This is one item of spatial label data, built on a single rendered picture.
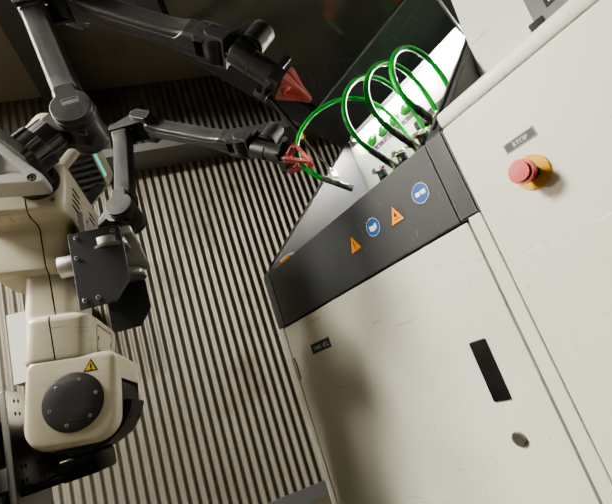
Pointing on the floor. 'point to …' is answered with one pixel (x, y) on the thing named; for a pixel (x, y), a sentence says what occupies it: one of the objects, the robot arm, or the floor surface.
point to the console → (569, 202)
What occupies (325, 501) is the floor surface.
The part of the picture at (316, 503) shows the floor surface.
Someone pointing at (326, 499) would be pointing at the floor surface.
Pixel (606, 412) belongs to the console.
